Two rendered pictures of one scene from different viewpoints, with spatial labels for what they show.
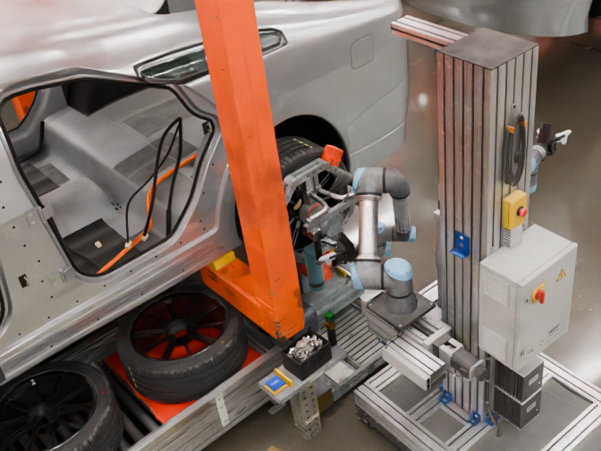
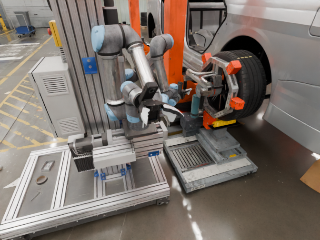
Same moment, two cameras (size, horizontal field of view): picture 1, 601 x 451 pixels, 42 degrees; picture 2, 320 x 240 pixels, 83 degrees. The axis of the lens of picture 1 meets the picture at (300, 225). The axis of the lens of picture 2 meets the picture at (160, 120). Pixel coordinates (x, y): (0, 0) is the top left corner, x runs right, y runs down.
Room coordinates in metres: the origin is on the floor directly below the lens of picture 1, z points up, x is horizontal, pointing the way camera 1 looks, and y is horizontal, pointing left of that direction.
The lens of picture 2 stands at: (3.33, -1.77, 1.58)
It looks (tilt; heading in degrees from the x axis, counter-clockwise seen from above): 34 degrees down; 107
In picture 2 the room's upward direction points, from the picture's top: straight up
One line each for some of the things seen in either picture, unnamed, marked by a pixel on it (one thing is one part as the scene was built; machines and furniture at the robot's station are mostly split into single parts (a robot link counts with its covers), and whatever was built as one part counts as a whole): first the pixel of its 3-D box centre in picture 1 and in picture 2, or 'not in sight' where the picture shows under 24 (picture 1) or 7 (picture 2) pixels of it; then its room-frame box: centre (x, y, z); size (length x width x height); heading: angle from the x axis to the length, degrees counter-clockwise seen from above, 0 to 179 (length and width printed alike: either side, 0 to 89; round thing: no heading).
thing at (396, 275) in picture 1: (397, 276); (127, 77); (2.60, -0.38, 0.98); 0.13 x 0.12 x 0.14; 75
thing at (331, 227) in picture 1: (321, 217); (208, 89); (3.29, -0.11, 0.85); 0.21 x 0.14 x 0.14; 36
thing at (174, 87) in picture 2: (381, 234); (172, 91); (3.01, -0.38, 0.91); 0.11 x 0.08 x 0.11; 75
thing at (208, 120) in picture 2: (315, 263); (212, 119); (3.38, -0.05, 0.48); 0.16 x 0.12 x 0.17; 36
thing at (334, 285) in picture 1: (302, 276); (220, 129); (3.49, 0.03, 0.32); 0.40 x 0.30 x 0.28; 126
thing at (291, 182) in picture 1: (312, 212); (215, 88); (3.35, -0.07, 0.85); 0.54 x 0.07 x 0.54; 126
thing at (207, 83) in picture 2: (338, 183); (212, 75); (3.31, -0.22, 1.03); 0.19 x 0.18 x 0.11; 36
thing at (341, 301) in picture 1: (312, 295); (219, 144); (3.52, -0.01, 0.13); 0.50 x 0.36 x 0.10; 126
